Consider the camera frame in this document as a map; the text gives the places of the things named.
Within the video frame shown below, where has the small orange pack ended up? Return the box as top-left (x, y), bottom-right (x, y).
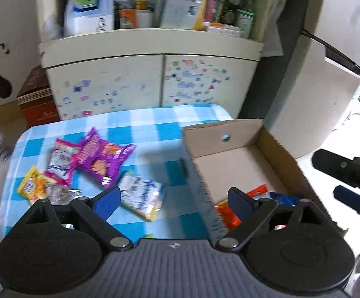
top-left (119, 9), bottom-right (138, 29)

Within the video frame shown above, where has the pink and white snack packet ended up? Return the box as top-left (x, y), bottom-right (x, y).
top-left (45, 138), bottom-right (82, 186)

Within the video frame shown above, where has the white and blue package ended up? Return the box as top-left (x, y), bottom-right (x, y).
top-left (64, 0), bottom-right (115, 37)

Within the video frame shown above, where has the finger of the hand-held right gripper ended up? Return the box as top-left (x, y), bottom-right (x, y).
top-left (311, 147), bottom-right (360, 199)
top-left (333, 185), bottom-right (360, 224)

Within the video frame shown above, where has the yellow snack packet white label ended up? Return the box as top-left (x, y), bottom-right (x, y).
top-left (17, 166), bottom-right (57, 206)

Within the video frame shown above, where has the cardboard box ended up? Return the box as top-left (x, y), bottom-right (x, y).
top-left (181, 118), bottom-right (339, 233)

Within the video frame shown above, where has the white box with barcode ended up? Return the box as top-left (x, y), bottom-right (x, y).
top-left (160, 0), bottom-right (208, 30)

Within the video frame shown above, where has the cream cabinet with stickers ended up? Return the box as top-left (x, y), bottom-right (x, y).
top-left (37, 28), bottom-right (264, 121)

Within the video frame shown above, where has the silver foil snack packet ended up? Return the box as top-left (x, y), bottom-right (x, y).
top-left (45, 183), bottom-right (83, 206)

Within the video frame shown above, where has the dark blue snack packet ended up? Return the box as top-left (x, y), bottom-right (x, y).
top-left (268, 192), bottom-right (303, 207)

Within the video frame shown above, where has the green glass bottle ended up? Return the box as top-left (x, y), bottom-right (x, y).
top-left (236, 0), bottom-right (257, 39)

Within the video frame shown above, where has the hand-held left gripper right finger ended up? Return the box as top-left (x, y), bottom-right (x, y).
top-left (216, 187), bottom-right (333, 252)

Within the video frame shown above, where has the blue checked tablecloth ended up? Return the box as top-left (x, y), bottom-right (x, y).
top-left (0, 104), bottom-right (233, 286)

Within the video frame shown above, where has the orange red snack packet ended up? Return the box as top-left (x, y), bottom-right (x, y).
top-left (214, 184), bottom-right (269, 233)

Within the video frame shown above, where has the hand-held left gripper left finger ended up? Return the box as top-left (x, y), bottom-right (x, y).
top-left (24, 186), bottom-right (133, 252)

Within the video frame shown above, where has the purple snack packet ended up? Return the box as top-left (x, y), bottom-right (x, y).
top-left (74, 127), bottom-right (136, 187)

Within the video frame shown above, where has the brown printed carton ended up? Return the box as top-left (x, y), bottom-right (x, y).
top-left (16, 65), bottom-right (59, 128)

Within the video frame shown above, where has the grey refrigerator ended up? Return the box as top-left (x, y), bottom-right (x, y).
top-left (261, 0), bottom-right (360, 159)

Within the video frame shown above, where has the row of colourful boxes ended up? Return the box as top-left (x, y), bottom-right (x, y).
top-left (202, 0), bottom-right (228, 23)

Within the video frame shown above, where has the flat white box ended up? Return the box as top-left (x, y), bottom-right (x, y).
top-left (206, 22), bottom-right (243, 40)

